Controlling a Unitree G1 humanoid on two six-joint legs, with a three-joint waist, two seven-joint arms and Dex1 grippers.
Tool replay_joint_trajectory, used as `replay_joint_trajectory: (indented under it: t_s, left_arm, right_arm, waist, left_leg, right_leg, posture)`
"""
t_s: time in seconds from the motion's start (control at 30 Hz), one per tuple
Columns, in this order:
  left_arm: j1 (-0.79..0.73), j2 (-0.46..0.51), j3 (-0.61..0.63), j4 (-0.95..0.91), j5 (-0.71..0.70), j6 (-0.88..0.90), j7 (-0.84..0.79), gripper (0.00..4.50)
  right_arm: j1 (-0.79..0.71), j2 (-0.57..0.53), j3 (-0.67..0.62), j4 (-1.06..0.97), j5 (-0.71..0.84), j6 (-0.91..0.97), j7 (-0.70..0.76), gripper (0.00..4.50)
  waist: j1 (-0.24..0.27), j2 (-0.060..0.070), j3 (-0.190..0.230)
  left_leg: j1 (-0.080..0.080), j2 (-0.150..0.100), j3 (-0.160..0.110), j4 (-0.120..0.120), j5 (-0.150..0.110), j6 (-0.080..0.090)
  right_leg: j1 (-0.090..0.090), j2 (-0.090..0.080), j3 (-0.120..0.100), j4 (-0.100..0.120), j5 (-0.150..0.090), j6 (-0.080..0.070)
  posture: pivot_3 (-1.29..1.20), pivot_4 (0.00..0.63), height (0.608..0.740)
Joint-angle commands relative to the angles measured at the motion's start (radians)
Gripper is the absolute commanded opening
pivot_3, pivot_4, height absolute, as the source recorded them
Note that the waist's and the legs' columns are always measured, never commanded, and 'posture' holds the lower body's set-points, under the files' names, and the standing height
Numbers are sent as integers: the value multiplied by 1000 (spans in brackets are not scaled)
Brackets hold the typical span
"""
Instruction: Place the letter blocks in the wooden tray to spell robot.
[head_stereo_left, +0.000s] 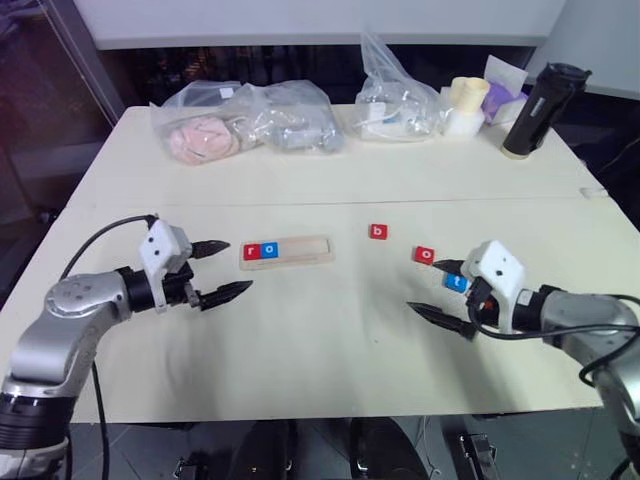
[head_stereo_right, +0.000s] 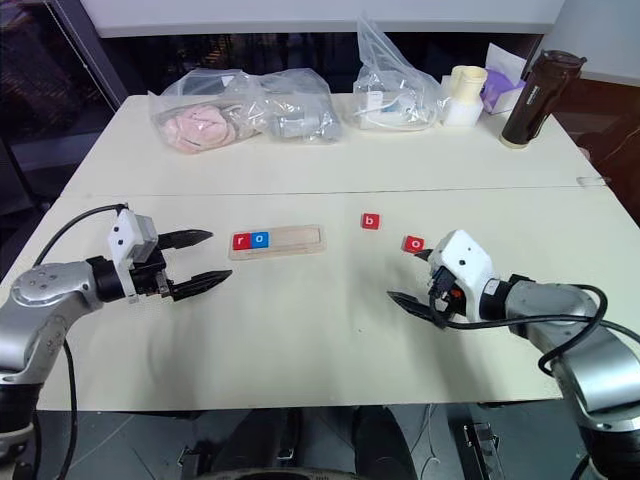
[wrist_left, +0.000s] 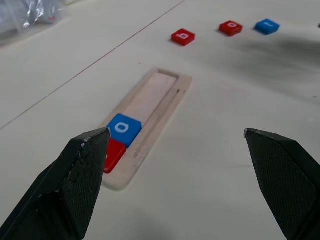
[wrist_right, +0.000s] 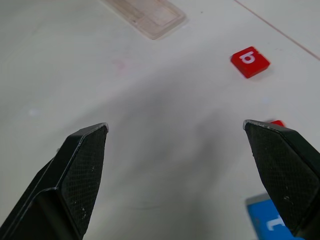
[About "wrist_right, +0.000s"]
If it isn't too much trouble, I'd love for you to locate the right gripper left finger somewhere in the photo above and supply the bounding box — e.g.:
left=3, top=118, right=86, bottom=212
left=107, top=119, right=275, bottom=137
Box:
left=0, top=122, right=110, bottom=240

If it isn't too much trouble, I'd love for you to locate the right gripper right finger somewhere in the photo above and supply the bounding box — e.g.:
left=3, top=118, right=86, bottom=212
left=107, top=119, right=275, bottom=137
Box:
left=242, top=119, right=320, bottom=240

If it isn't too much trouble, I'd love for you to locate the red letter tile o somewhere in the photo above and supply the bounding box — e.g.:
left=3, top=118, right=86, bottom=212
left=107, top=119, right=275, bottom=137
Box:
left=266, top=119, right=286, bottom=128

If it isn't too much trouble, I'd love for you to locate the blue letter tile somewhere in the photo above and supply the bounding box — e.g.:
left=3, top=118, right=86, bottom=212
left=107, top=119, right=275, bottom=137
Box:
left=244, top=192, right=305, bottom=240

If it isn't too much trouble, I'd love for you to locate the red letter tile b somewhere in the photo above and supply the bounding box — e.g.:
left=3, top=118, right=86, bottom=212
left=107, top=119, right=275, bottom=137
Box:
left=230, top=45, right=271, bottom=79

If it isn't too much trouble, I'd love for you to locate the light wooden letter tray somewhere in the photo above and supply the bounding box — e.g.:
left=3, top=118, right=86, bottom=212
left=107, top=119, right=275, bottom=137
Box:
left=103, top=0, right=187, bottom=40

